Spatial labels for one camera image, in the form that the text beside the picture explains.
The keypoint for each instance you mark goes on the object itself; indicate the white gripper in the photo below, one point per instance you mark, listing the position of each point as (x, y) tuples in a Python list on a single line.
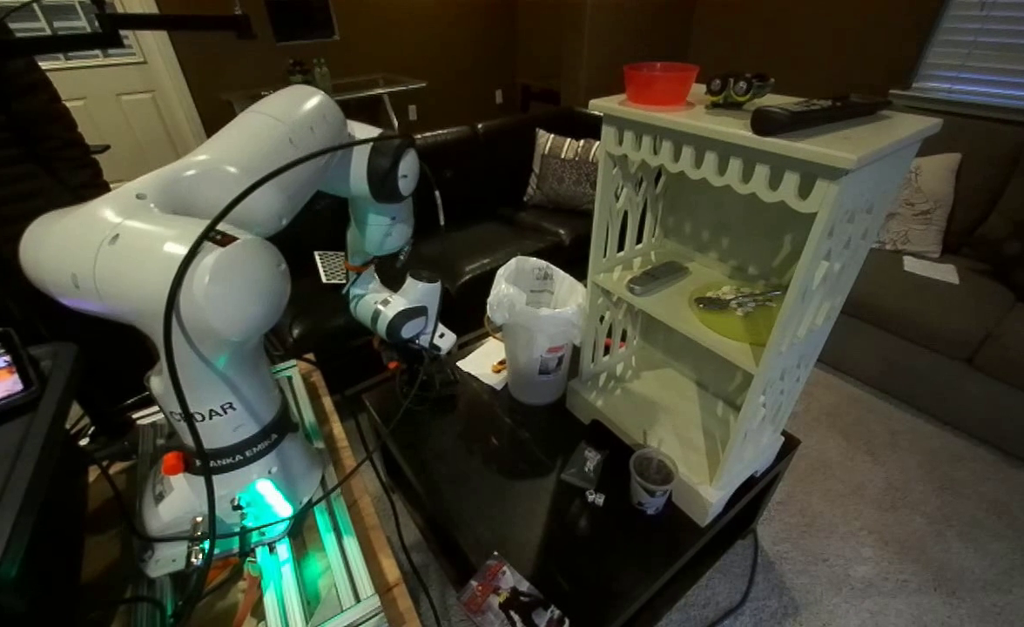
[(404, 316)]

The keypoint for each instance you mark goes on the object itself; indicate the grey remote control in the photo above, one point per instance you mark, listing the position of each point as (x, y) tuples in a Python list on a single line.
[(656, 276)]

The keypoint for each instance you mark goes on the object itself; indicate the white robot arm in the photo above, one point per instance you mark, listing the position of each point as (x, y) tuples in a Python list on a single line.
[(189, 260)]

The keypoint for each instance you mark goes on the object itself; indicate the yellow plate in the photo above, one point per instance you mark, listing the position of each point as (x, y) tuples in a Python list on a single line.
[(755, 328)]

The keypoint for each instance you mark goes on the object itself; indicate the black remote on shelf top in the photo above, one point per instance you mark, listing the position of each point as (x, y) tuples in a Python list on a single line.
[(775, 118)]

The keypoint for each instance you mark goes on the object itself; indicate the paper card on table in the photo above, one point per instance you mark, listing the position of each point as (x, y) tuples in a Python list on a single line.
[(486, 362)]

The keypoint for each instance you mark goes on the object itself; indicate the black leather sofa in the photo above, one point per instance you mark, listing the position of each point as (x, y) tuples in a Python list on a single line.
[(472, 215)]

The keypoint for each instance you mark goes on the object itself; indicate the white lined trash bin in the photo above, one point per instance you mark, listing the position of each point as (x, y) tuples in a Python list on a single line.
[(540, 316)]

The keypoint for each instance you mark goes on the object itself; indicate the black coffee table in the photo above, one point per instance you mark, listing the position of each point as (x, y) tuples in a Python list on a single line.
[(486, 479)]

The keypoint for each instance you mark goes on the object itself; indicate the patterned throw pillow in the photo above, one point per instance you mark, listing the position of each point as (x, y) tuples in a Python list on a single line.
[(563, 170)]

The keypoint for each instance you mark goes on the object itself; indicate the crumpled wrapper on table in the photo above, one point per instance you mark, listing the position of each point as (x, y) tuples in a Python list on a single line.
[(584, 470)]

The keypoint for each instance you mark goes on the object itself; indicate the magazine on table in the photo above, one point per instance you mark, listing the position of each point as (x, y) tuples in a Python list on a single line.
[(503, 597)]

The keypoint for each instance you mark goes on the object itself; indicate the red plastic bowl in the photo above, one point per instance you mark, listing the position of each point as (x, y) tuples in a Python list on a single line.
[(658, 85)]

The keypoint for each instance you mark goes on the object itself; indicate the white lattice shelf unit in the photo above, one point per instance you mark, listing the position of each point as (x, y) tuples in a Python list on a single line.
[(716, 274)]

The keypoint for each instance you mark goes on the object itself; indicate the spoon with food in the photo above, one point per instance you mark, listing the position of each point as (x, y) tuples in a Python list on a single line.
[(731, 299)]

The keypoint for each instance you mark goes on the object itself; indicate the small dark object pair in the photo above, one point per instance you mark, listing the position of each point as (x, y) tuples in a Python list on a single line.
[(735, 88)]

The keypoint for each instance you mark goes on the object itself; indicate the paper on couch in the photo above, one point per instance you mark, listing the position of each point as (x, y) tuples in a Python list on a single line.
[(931, 268)]

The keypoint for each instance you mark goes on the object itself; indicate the light throw pillow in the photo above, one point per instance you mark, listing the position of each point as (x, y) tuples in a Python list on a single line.
[(925, 208)]

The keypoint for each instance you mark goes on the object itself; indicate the grey fabric couch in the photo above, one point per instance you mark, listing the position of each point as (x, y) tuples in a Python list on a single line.
[(952, 352)]

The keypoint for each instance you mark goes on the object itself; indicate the window blinds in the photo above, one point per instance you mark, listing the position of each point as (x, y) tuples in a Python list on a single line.
[(976, 54)]

